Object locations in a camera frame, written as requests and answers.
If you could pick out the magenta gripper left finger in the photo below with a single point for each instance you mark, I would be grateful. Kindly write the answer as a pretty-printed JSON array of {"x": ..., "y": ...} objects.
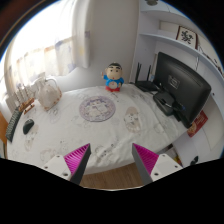
[{"x": 70, "y": 167}]

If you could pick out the black computer monitor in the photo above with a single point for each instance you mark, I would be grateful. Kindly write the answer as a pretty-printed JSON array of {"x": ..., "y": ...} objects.
[{"x": 182, "y": 91}]

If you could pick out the white wall shelf unit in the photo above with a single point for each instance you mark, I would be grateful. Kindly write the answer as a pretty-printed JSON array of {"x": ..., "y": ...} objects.
[{"x": 157, "y": 30}]

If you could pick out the round patterned mouse pad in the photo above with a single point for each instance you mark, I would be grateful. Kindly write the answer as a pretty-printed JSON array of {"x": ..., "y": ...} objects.
[{"x": 97, "y": 109}]

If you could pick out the cartoon boy figurine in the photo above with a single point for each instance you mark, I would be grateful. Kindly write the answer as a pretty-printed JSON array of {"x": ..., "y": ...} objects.
[{"x": 113, "y": 77}]

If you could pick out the red booklet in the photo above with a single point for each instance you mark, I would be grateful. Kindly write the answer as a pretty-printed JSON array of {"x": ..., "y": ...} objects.
[{"x": 197, "y": 124}]

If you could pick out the wooden model ship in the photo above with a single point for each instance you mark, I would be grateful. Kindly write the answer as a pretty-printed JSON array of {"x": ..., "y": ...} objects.
[{"x": 24, "y": 98}]

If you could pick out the white patterned tablecloth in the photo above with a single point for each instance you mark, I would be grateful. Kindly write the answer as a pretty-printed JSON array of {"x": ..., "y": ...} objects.
[{"x": 61, "y": 129}]

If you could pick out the black wifi router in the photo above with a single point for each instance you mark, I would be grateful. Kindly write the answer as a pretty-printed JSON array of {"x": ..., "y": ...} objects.
[{"x": 147, "y": 85}]

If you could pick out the beige quilted handbag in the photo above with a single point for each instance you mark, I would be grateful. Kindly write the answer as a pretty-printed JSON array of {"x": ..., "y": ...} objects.
[{"x": 49, "y": 93}]

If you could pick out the black computer mouse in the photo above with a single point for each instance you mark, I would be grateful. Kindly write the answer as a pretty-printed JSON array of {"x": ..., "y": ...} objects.
[{"x": 27, "y": 126}]

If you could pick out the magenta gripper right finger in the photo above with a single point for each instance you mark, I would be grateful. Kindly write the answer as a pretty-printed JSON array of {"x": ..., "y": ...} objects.
[{"x": 152, "y": 166}]

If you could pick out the black keyboard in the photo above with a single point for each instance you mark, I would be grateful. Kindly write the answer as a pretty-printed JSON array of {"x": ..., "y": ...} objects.
[{"x": 13, "y": 124}]

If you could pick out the framed calligraphy picture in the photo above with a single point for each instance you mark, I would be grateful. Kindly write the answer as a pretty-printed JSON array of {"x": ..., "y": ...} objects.
[{"x": 187, "y": 37}]

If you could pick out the white curtain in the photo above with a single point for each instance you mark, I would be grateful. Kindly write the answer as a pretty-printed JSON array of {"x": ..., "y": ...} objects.
[{"x": 54, "y": 42}]

